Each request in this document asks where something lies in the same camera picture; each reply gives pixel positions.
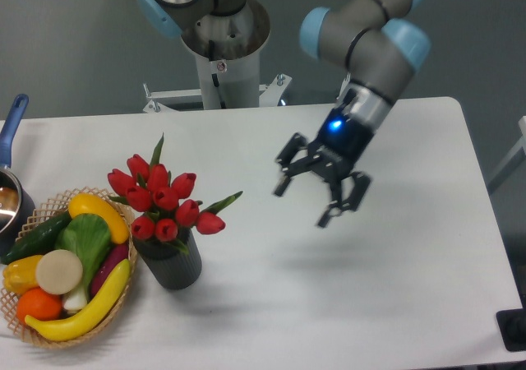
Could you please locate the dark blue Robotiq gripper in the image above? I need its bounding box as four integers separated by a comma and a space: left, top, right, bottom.
273, 109, 373, 229

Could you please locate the red tulip bouquet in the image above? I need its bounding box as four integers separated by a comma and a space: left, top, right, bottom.
108, 138, 242, 255

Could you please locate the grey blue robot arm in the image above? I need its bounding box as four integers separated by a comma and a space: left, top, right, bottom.
136, 0, 431, 227

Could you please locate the dark grey ribbed vase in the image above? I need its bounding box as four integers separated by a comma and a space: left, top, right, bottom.
132, 229, 202, 290

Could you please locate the purple sweet potato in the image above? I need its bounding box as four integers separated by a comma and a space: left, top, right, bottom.
90, 243, 129, 298

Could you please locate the green bok choy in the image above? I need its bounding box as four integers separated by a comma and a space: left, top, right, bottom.
54, 214, 111, 314

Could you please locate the yellow squash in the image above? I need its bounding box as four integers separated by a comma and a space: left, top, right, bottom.
67, 193, 129, 244

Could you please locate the black device at table edge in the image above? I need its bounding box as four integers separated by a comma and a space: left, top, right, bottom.
496, 308, 525, 352

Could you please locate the beige round disc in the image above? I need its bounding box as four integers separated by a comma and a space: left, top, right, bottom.
35, 249, 83, 295

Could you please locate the dark green cucumber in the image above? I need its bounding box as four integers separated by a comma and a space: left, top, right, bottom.
1, 212, 72, 265

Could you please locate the yellow banana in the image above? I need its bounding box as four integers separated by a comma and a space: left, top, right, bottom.
25, 259, 131, 342

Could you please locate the orange fruit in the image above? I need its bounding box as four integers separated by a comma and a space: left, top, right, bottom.
16, 288, 62, 324

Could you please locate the yellow bell pepper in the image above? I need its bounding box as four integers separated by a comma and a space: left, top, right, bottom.
2, 255, 43, 295

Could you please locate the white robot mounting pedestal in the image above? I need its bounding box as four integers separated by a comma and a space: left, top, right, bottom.
137, 0, 292, 113

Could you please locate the white frame at right edge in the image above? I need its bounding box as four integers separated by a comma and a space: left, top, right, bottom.
487, 116, 525, 196

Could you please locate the blue handled saucepan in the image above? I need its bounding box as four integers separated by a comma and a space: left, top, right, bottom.
1, 94, 35, 256

